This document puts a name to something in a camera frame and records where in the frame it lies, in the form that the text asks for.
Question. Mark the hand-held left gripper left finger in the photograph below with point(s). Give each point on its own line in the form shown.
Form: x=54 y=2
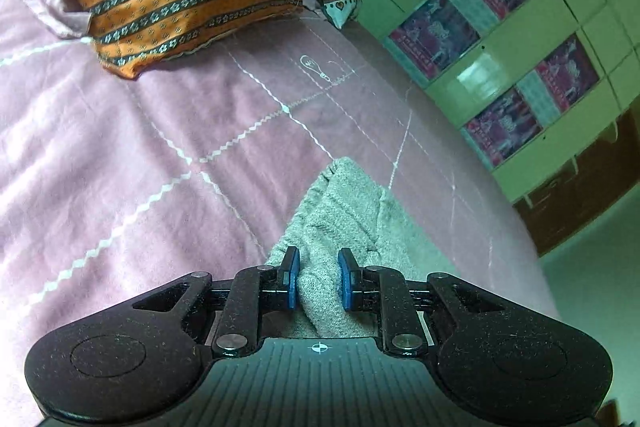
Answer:
x=290 y=279

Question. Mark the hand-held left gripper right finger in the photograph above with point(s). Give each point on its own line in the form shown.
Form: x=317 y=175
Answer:
x=346 y=281

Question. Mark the grey pants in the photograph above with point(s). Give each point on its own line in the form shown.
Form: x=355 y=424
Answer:
x=340 y=217

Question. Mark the pink checked bed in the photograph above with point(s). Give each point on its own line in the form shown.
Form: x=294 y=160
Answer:
x=150 y=157

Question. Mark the brown wooden door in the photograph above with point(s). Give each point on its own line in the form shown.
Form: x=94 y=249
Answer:
x=580 y=192

